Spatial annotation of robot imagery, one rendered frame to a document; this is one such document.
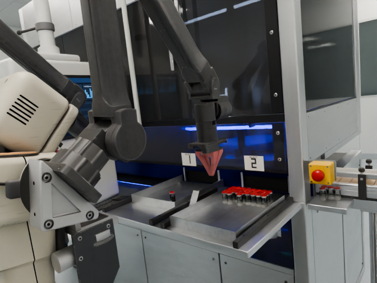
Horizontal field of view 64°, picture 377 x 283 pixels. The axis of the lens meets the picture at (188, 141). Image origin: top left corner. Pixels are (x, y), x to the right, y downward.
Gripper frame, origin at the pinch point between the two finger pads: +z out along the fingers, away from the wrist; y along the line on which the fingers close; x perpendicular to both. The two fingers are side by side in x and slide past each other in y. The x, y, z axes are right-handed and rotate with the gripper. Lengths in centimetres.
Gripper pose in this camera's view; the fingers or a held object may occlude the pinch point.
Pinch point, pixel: (211, 172)
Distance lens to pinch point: 85.9
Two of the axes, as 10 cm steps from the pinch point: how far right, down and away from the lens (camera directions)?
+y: 6.5, -1.7, 7.4
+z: 1.1, 9.9, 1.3
